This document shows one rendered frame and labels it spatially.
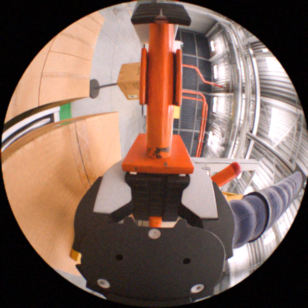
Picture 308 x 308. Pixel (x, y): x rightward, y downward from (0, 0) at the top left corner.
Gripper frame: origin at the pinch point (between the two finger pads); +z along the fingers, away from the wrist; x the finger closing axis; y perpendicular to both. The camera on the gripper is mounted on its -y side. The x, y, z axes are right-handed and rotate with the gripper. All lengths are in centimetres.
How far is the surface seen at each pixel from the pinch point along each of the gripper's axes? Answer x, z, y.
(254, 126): 188, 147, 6
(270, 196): 44.5, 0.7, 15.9
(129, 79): -41, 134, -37
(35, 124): -66, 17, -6
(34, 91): -67, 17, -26
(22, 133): -66, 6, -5
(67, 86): -67, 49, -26
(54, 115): -62, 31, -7
